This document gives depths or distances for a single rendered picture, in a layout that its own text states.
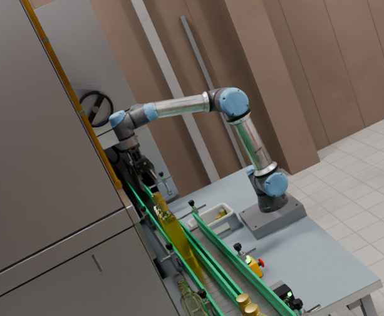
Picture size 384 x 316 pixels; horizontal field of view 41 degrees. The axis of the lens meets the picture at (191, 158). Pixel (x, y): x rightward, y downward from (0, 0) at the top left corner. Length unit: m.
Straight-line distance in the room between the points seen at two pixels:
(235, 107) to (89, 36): 1.22
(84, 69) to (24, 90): 1.65
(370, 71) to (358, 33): 0.39
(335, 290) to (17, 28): 1.36
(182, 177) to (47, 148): 3.45
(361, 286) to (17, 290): 1.14
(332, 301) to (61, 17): 2.12
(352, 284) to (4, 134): 1.27
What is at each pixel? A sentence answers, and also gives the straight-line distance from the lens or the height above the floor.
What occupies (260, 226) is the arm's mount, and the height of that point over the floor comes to 0.80.
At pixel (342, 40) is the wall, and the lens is 5.16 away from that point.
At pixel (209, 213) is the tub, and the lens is 2.70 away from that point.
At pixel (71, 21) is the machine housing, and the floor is 2.00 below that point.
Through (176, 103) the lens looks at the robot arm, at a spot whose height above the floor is 1.47.
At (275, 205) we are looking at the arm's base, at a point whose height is 0.83.
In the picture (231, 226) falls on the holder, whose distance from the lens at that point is 2.58.
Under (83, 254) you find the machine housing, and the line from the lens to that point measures 1.59.
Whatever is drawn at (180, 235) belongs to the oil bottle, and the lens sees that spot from 2.20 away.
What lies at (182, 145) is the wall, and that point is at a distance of 4.80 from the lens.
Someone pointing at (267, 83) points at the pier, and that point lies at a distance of 4.61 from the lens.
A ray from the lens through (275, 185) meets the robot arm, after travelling 2.31.
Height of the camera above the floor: 1.89
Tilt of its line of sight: 17 degrees down
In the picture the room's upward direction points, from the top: 24 degrees counter-clockwise
